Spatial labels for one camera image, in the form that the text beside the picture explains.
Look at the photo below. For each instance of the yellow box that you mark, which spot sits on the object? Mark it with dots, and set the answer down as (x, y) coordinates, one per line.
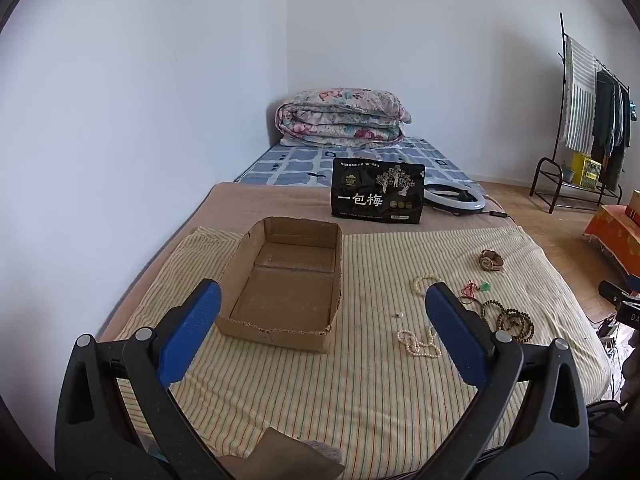
(586, 170)

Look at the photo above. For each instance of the brown cardboard piece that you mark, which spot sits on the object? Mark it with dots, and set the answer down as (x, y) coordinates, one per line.
(280, 455)

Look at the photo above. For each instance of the striped yellow cloth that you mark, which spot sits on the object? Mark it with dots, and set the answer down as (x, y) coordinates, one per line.
(380, 270)

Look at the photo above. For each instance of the black metal clothes rack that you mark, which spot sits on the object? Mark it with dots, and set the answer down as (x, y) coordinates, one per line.
(542, 175)

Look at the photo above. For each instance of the dark hanging clothes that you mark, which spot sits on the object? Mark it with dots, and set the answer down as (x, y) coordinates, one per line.
(607, 115)

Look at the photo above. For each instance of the folded floral quilt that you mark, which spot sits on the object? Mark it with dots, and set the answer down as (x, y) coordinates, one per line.
(340, 115)

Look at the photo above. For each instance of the cardboard box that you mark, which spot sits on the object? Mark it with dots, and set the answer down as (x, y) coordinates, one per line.
(280, 290)

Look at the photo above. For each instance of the orange patterned cloth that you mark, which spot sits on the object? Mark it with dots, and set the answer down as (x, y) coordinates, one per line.
(612, 232)

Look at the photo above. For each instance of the small dark pot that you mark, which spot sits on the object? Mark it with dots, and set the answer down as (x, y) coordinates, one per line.
(568, 172)

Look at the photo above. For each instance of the black printed snack bag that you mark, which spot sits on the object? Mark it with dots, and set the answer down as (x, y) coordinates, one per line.
(377, 195)

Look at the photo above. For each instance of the striped hanging towel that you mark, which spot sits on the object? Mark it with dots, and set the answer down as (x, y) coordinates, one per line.
(580, 95)

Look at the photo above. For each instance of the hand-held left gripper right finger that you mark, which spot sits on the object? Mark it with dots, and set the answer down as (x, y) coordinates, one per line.
(455, 330)

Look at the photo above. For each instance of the brown wrist watch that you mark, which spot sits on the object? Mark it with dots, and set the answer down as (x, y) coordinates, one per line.
(491, 260)

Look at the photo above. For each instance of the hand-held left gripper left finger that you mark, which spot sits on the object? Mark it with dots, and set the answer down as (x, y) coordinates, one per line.
(192, 330)

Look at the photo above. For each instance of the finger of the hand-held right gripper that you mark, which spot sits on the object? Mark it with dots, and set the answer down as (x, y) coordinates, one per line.
(627, 312)

